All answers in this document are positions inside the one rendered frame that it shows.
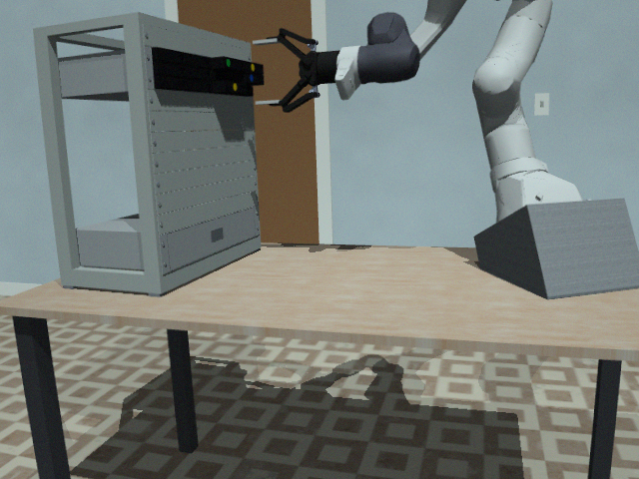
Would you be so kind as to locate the grey server rack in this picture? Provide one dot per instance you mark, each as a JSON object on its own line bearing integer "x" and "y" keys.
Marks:
{"x": 198, "y": 209}

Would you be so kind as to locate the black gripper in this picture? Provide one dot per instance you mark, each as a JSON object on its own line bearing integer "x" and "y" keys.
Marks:
{"x": 315, "y": 68}

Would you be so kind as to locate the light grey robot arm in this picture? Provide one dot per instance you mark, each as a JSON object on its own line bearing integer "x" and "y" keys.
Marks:
{"x": 391, "y": 56}

